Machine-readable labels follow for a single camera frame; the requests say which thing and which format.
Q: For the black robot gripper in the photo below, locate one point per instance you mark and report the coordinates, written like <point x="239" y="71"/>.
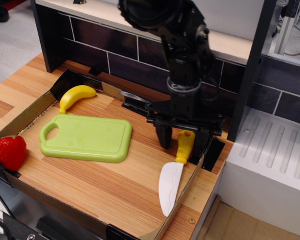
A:
<point x="186" y="112"/>

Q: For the yellow handled white toy knife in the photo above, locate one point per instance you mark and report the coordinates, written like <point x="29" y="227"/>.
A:
<point x="171" y="172"/>

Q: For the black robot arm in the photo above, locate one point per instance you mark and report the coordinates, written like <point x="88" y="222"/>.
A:
<point x="185" y="41"/>

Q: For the green plastic cutting board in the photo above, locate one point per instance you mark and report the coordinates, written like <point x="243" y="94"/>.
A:
<point x="86" y="138"/>

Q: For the light wooden shelf board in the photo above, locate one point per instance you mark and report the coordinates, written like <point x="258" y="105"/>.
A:
<point x="226" y="47"/>

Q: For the cardboard fence with black tape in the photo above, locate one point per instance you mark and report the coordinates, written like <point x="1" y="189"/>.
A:
<point x="96" y="162"/>

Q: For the white toy sink drainboard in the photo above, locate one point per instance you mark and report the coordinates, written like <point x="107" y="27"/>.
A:
<point x="261" y="176"/>

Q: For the yellow toy banana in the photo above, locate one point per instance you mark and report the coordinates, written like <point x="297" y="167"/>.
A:
<point x="73" y="95"/>

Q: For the red toy strawberry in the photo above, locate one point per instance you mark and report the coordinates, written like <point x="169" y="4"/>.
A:
<point x="12" y="152"/>

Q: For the stainless steel oven front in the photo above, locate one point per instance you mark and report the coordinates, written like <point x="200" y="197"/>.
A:
<point x="29" y="219"/>

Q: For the black caster wheel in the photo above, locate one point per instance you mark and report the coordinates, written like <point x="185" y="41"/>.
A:
<point x="4" y="14"/>

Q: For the dark grey shelf post right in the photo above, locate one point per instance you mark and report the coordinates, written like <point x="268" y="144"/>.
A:
<point x="259" y="49"/>

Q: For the dark grey shelf post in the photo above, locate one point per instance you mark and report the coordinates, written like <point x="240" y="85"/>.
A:
<point x="48" y="24"/>
<point x="259" y="49"/>

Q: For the aluminium frame profile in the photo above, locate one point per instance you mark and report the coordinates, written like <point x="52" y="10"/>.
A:
<point x="285" y="43"/>

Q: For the dark grey shelf post left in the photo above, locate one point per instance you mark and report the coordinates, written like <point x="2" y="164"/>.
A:
<point x="48" y="24"/>

